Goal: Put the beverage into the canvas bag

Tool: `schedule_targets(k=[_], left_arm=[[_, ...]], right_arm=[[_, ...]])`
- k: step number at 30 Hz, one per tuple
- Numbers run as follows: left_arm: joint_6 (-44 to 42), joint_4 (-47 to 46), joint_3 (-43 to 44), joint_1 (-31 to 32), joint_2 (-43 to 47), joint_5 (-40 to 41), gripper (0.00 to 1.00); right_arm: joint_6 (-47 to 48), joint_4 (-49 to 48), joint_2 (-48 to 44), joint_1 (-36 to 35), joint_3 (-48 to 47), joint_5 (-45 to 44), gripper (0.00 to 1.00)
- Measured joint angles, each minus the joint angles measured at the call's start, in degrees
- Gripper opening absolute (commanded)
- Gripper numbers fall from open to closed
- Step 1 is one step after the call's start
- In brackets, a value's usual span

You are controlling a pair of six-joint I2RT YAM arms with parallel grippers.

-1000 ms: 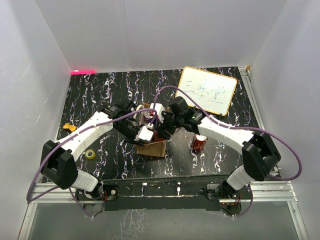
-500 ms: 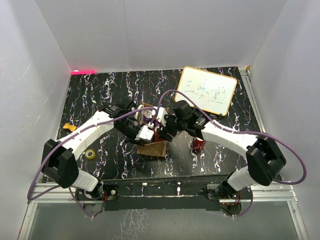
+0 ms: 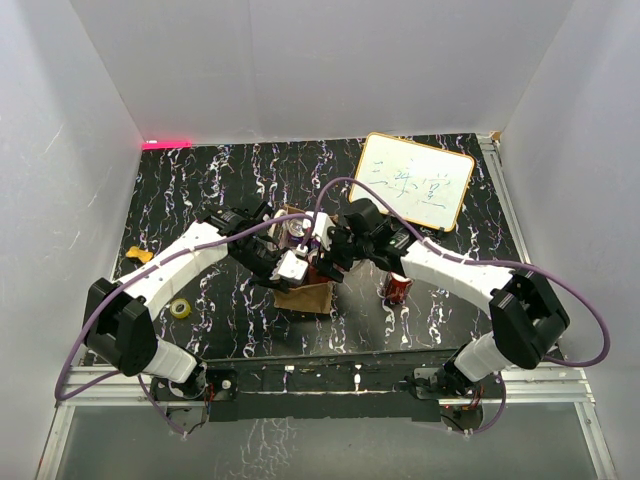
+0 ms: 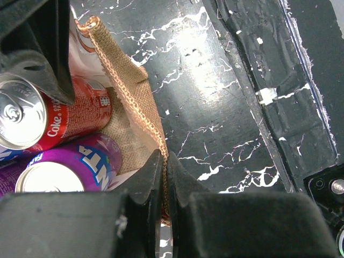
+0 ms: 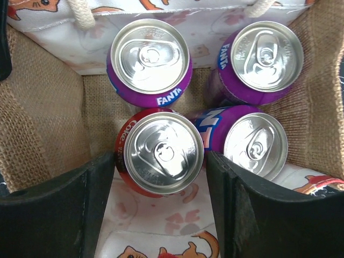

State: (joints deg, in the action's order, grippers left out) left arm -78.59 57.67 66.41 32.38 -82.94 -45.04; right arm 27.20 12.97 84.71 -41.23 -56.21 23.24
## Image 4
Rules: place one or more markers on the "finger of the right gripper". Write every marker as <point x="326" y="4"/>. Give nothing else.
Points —
<point x="35" y="45"/>

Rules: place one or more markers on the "brown canvas tote bag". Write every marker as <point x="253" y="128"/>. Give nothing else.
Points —
<point x="135" y="123"/>

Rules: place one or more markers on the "red soda can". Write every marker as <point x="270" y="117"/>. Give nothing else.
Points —
<point x="32" y="121"/>

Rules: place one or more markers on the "purple soda can front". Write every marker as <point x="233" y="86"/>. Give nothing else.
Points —
<point x="85" y="164"/>

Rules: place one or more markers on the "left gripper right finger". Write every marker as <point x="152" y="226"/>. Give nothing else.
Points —
<point x="247" y="224"/>

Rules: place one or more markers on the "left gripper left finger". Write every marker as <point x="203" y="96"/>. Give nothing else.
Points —
<point x="124" y="222"/>

